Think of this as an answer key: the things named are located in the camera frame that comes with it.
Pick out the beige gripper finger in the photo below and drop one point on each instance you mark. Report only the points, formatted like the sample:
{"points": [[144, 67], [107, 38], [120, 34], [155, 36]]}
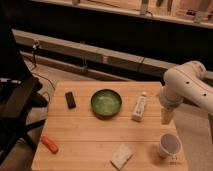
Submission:
{"points": [[166, 116]]}

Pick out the white paper cup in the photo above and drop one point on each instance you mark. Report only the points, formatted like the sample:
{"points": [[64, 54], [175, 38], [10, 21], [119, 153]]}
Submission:
{"points": [[169, 145]]}

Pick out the black office chair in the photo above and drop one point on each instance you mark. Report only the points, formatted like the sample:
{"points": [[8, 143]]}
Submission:
{"points": [[18, 95]]}

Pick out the orange carrot toy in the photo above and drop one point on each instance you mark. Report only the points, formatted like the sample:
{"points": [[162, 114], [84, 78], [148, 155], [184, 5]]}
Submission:
{"points": [[49, 144]]}

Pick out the beige sponge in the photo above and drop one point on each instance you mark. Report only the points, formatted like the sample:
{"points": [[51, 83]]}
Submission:
{"points": [[121, 156]]}

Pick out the green ceramic bowl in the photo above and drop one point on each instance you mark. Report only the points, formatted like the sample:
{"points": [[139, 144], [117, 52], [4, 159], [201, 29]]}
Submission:
{"points": [[106, 102]]}

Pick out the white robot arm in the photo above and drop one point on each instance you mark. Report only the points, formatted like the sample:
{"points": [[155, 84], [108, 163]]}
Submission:
{"points": [[185, 81]]}

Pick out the white tube bottle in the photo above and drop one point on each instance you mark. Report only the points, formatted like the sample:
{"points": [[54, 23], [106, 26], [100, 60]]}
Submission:
{"points": [[139, 107]]}

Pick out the black rectangular block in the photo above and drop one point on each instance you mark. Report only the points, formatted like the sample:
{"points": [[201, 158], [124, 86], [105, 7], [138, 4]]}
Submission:
{"points": [[70, 100]]}

